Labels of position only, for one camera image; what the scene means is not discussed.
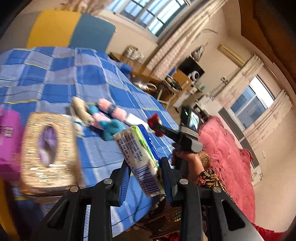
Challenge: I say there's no woven tissue box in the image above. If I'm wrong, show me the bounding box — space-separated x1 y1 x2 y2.
20 112 83 196

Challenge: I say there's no window with curtains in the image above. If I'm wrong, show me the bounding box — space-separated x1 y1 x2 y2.
55 0 230 77

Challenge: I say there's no grey yellow blue headboard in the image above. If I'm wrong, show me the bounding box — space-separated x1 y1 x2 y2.
1 9 116 53

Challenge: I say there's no blue plaid bed cover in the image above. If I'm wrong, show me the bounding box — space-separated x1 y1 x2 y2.
0 46 181 241

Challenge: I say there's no teal plush dolphin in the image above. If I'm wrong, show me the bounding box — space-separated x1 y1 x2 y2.
87 105 125 141

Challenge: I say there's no pink towel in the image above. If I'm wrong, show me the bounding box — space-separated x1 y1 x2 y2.
98 98 127 122

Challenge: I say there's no blue tissue pack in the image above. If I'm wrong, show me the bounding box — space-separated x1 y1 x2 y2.
113 125 165 197

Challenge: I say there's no person right hand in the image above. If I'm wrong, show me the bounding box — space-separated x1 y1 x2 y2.
171 149 205 182

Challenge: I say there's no white folded cloth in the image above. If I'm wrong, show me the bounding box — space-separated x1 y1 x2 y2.
124 113 149 130

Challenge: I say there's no purple gift bag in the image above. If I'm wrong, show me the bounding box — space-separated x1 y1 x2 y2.
0 108 23 182

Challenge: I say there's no beige knitted cloth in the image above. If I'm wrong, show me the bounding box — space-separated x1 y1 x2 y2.
72 96 94 126

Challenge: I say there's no pink fluffy blanket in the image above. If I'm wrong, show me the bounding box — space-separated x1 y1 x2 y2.
199 116 255 223

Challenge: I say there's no wooden desk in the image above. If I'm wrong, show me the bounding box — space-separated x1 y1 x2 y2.
109 52 193 109

